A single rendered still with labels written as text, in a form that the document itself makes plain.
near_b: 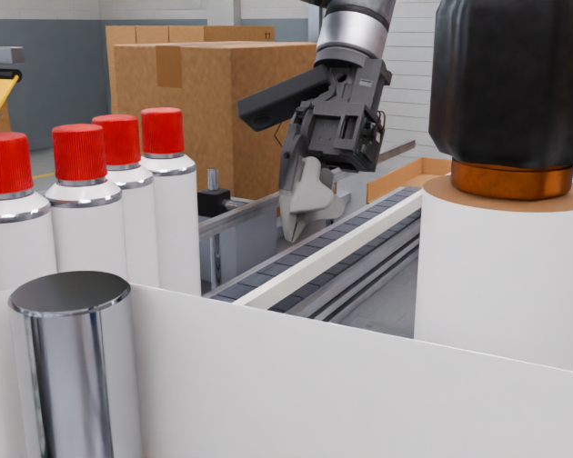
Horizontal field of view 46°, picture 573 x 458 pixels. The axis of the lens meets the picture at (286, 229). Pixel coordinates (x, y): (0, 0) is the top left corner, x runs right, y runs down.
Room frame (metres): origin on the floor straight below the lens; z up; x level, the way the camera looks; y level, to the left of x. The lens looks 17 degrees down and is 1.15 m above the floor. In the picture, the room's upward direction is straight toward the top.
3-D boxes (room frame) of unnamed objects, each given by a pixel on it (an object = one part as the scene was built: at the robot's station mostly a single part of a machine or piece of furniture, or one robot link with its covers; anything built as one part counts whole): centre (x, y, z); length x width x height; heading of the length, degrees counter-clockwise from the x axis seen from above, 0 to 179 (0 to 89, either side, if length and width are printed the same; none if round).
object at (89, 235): (0.45, 0.14, 0.98); 0.05 x 0.05 x 0.20
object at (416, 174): (1.28, -0.34, 0.85); 0.30 x 0.26 x 0.04; 150
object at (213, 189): (0.74, 0.06, 0.91); 0.07 x 0.03 x 0.17; 60
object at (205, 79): (1.15, 0.09, 0.99); 0.30 x 0.24 x 0.27; 145
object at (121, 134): (0.50, 0.13, 0.98); 0.05 x 0.05 x 0.20
